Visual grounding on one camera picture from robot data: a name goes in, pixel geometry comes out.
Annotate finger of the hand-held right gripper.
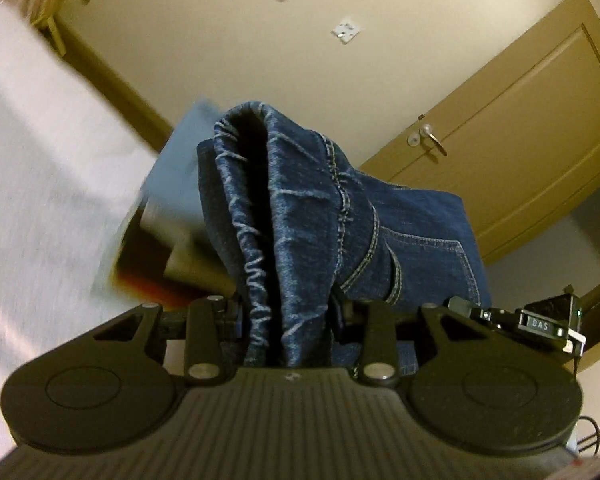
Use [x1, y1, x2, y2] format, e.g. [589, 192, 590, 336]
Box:
[447, 296, 523, 333]

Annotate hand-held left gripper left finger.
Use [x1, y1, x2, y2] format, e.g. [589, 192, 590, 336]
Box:
[92, 296, 246, 387]

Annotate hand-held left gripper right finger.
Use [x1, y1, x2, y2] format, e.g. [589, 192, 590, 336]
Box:
[332, 295, 473, 387]

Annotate blue denim jeans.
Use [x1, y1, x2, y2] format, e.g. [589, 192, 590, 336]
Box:
[196, 101, 493, 376]

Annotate stack of folded clothes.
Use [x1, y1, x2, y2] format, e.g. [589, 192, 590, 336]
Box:
[112, 100, 241, 301]

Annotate olive wooden door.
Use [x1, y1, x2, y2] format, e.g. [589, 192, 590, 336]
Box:
[357, 0, 600, 266]

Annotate bed with pink cover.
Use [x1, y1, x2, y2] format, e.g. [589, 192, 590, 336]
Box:
[0, 0, 161, 461]

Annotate olive wooden trim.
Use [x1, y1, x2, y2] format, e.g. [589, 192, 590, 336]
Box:
[32, 10, 181, 153]

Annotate black cable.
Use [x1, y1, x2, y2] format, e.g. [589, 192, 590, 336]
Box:
[577, 412, 600, 458]

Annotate metal door handle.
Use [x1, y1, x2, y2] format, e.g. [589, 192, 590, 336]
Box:
[420, 124, 449, 157]

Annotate white wall socket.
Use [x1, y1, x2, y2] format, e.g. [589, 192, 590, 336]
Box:
[331, 16, 362, 45]

